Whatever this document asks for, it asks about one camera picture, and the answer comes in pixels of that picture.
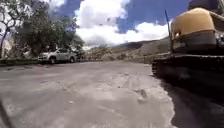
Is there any yellow excavator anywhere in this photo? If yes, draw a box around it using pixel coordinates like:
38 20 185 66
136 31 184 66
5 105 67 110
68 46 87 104
151 7 224 88

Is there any group of trees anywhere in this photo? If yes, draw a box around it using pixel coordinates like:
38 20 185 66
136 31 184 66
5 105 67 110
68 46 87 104
0 0 85 60

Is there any dry hillside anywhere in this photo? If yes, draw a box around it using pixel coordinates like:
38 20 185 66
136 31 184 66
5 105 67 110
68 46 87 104
83 37 172 64

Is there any silver car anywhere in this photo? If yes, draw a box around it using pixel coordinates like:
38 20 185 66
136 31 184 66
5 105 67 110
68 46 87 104
37 48 78 65

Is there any low dark hedge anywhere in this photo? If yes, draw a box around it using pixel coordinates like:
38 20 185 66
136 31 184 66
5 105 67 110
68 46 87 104
0 58 41 67

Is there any grey asphalt road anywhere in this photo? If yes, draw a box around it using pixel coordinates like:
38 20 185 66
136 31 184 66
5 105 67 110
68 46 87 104
0 60 224 128

